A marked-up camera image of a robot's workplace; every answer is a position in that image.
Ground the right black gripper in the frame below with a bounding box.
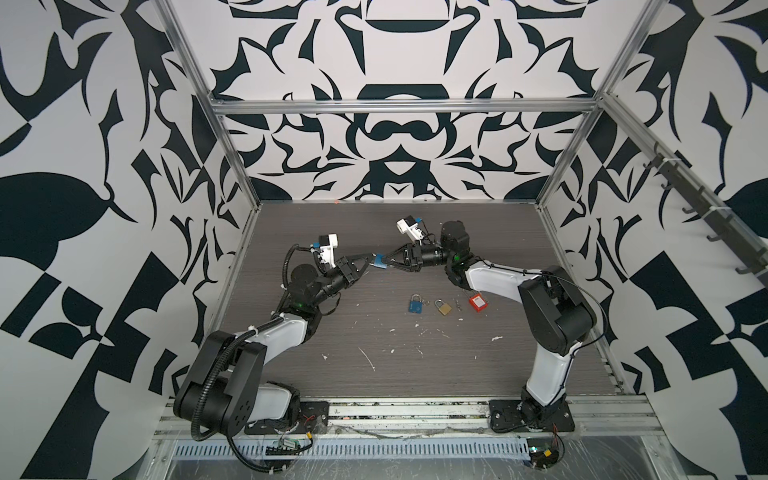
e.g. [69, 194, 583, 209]
[383, 245, 455, 276]

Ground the blue padlock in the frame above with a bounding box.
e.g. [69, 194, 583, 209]
[369, 254, 388, 269]
[407, 293, 423, 315]

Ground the brass padlock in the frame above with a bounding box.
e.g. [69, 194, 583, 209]
[434, 299, 453, 316]

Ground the red padlock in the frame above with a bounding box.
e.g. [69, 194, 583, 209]
[469, 293, 488, 312]

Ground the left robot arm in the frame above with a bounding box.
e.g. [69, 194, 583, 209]
[173, 245, 376, 441]

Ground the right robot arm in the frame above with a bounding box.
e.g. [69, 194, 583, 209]
[383, 216, 597, 433]

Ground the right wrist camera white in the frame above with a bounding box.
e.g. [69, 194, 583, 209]
[396, 216, 426, 243]

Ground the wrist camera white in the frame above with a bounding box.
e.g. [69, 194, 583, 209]
[396, 216, 426, 243]
[310, 233, 338, 273]

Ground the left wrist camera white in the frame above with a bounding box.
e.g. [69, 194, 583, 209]
[310, 233, 338, 273]

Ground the black corrugated cable left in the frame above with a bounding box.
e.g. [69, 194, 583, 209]
[190, 242, 313, 474]

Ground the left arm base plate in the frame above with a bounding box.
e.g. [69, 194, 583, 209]
[245, 401, 330, 435]

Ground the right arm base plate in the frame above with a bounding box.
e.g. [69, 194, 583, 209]
[488, 397, 576, 433]

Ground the white slotted cable duct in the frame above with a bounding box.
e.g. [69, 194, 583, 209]
[173, 437, 530, 461]

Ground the grey wall hook rail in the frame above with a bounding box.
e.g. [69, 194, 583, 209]
[644, 141, 767, 289]

